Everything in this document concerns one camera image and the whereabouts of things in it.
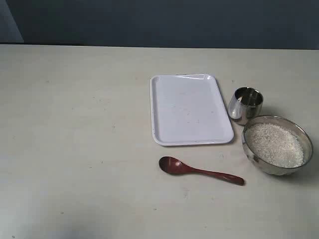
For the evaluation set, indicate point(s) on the white plastic tray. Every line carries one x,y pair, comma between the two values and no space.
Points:
188,110

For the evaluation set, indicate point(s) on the dark red wooden spoon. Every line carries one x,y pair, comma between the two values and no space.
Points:
173,166

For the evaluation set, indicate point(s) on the steel bowl of rice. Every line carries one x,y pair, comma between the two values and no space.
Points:
276,145

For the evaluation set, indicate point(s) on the small steel cup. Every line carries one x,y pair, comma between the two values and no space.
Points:
245,104

